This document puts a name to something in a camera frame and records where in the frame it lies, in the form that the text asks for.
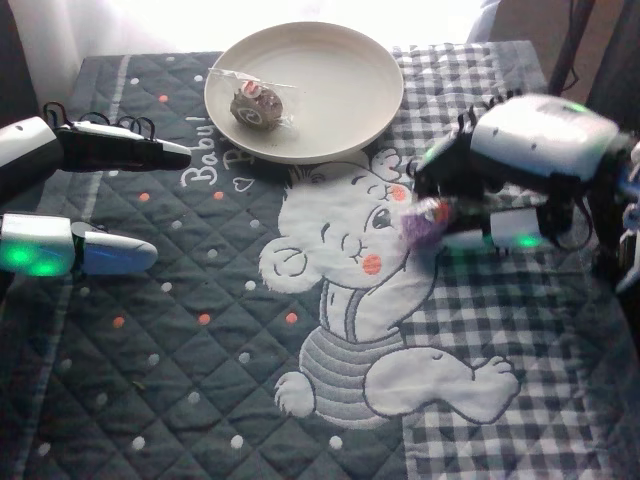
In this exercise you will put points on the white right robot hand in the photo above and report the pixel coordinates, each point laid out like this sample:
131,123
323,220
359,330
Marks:
540,140

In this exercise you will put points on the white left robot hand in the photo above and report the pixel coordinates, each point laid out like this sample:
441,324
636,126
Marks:
30,145

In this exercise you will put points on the purple candy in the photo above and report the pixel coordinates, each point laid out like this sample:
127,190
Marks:
422,225

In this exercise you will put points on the small brown candy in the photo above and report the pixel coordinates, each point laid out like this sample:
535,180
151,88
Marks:
257,107

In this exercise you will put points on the cream round plate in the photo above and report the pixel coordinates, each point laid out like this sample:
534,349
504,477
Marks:
340,85

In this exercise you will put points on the black stand pole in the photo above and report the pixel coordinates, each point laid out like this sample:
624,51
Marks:
570,45

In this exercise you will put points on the grey quilt with printed bear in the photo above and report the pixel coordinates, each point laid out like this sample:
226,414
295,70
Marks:
200,380

